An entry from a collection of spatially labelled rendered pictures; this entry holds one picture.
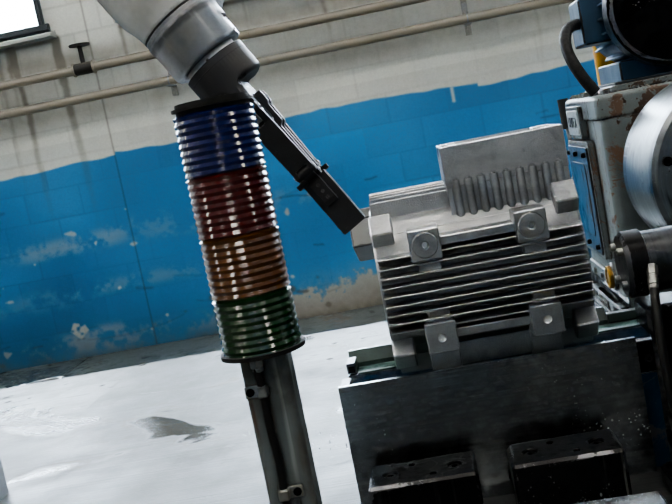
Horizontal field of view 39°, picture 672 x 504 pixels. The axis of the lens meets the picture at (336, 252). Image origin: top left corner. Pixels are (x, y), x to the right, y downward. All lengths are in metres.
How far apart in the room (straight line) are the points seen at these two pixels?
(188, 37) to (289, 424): 0.47
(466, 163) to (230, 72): 0.27
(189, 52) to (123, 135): 5.71
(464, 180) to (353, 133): 5.53
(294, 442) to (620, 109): 0.87
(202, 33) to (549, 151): 0.38
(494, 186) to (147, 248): 5.88
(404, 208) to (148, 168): 5.78
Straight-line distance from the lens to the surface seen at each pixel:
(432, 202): 0.95
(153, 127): 6.68
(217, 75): 1.03
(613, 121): 1.45
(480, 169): 0.94
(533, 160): 0.95
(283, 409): 0.72
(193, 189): 0.69
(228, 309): 0.69
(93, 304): 6.93
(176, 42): 1.04
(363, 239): 1.21
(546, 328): 0.92
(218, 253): 0.68
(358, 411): 0.95
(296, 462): 0.73
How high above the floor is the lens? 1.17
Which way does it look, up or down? 7 degrees down
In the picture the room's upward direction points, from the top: 11 degrees counter-clockwise
